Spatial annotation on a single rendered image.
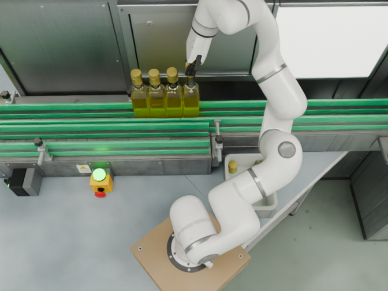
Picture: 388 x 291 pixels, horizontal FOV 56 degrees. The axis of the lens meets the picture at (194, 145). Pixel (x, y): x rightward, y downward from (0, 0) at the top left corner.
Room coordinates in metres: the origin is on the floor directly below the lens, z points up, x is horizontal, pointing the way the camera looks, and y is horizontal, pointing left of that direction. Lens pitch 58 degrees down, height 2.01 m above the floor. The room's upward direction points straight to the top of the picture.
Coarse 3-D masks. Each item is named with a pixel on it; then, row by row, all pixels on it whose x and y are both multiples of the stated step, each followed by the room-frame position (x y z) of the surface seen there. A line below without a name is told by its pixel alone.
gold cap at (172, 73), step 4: (172, 68) 0.80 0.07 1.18; (168, 72) 0.79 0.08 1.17; (172, 72) 0.79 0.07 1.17; (176, 72) 0.79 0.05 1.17; (168, 76) 0.78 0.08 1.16; (172, 76) 0.78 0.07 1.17; (176, 76) 0.78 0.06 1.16; (168, 80) 0.79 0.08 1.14; (172, 80) 0.78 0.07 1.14; (176, 80) 0.79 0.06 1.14
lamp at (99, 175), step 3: (96, 171) 0.61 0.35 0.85; (99, 171) 0.61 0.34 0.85; (102, 171) 0.61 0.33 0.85; (93, 174) 0.60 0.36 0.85; (96, 174) 0.60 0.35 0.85; (99, 174) 0.60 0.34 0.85; (102, 174) 0.60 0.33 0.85; (105, 174) 0.61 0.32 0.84; (96, 177) 0.59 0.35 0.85; (99, 177) 0.59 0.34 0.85; (102, 177) 0.59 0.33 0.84; (105, 177) 0.60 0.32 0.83; (96, 180) 0.58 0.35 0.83; (99, 180) 0.58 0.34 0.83; (102, 180) 0.59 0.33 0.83
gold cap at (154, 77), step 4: (148, 72) 0.80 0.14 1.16; (152, 72) 0.80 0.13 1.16; (156, 72) 0.80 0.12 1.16; (152, 76) 0.78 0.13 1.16; (156, 76) 0.79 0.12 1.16; (152, 80) 0.78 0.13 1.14; (156, 80) 0.78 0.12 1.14; (160, 80) 0.80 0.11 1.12; (152, 84) 0.78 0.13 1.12; (156, 84) 0.78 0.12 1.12
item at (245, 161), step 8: (232, 160) 0.68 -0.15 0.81; (240, 160) 0.68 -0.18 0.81; (248, 160) 0.68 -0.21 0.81; (264, 160) 0.68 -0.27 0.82; (240, 168) 0.67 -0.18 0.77; (248, 168) 0.67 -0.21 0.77; (232, 176) 0.63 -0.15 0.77; (264, 200) 0.53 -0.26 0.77; (272, 200) 0.51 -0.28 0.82; (256, 208) 0.47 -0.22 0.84; (264, 208) 0.47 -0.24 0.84; (272, 208) 0.47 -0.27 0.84
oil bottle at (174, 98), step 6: (168, 84) 0.81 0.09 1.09; (180, 84) 0.82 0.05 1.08; (168, 90) 0.79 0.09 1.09; (174, 90) 0.79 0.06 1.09; (180, 90) 0.79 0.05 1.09; (168, 96) 0.77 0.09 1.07; (174, 96) 0.77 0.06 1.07; (180, 96) 0.78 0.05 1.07; (168, 102) 0.77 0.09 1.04; (174, 102) 0.77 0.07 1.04; (180, 102) 0.77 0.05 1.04; (168, 108) 0.77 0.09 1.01; (174, 108) 0.77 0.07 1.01; (180, 108) 0.77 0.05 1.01; (168, 114) 0.77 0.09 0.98; (174, 114) 0.77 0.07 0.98; (180, 114) 0.77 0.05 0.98
